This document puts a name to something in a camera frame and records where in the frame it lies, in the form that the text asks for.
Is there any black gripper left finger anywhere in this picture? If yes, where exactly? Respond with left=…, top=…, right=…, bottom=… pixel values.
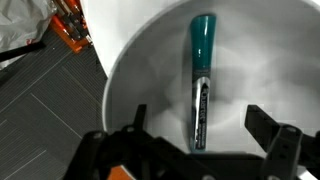
left=63, top=104, right=201, bottom=180

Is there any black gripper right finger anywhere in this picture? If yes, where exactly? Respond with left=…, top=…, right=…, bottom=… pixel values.
left=244, top=104, right=320, bottom=180

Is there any teal dry erase marker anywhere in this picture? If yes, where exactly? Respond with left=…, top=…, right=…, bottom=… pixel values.
left=189, top=14, right=218, bottom=153

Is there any white round bowl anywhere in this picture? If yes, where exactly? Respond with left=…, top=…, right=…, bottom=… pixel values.
left=101, top=0, right=320, bottom=158

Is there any orange and black tool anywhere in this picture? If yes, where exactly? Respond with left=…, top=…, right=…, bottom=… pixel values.
left=49, top=0, right=93, bottom=54

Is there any black bar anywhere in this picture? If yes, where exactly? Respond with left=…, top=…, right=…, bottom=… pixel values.
left=0, top=41, right=47, bottom=63

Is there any white plastic bag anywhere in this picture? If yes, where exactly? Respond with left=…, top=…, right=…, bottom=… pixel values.
left=0, top=0, right=57, bottom=69

